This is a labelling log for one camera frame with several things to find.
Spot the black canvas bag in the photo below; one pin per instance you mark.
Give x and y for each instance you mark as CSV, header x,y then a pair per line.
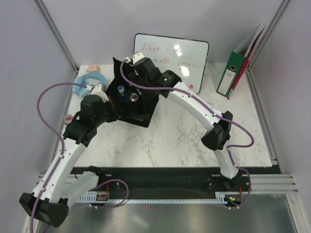
x,y
138,112

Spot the red silver beverage can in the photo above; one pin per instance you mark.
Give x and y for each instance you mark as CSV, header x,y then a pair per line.
x,y
133,97

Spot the blue label water bottle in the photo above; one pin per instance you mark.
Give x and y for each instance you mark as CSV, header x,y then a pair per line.
x,y
123,94

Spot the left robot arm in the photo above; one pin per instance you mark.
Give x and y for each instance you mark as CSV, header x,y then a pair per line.
x,y
51,199

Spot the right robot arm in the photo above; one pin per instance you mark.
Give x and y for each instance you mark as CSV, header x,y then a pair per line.
x,y
169,85

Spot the whiteboard with red writing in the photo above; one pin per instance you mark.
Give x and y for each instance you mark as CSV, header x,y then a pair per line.
x,y
185,57

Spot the light blue headphones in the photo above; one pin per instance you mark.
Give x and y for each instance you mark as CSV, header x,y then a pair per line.
x,y
87,82

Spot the small pink box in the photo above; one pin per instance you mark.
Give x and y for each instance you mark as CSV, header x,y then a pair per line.
x,y
93,68

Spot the green lever arch binder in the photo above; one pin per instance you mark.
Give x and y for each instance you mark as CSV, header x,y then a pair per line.
x,y
233,68

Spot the red binder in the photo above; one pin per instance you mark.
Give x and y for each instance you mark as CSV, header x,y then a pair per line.
x,y
240,72

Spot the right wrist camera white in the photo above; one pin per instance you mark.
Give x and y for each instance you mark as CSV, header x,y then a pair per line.
x,y
134,58

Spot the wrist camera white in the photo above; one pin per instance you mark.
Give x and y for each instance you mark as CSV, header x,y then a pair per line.
x,y
99,90
134,58

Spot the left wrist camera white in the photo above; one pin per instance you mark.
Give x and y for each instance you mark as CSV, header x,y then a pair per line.
x,y
99,90

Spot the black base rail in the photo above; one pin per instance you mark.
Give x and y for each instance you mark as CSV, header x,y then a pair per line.
x,y
166,182

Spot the white slotted cable duct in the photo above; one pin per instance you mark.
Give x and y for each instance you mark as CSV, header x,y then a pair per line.
x,y
103,198

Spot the left aluminium frame post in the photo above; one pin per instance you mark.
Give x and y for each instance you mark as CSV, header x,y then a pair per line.
x,y
52,26

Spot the aluminium frame post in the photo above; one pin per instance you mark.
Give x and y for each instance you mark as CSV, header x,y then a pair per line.
x,y
52,26
273,23

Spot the right aluminium frame post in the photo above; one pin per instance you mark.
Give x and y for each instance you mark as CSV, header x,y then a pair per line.
x,y
273,23

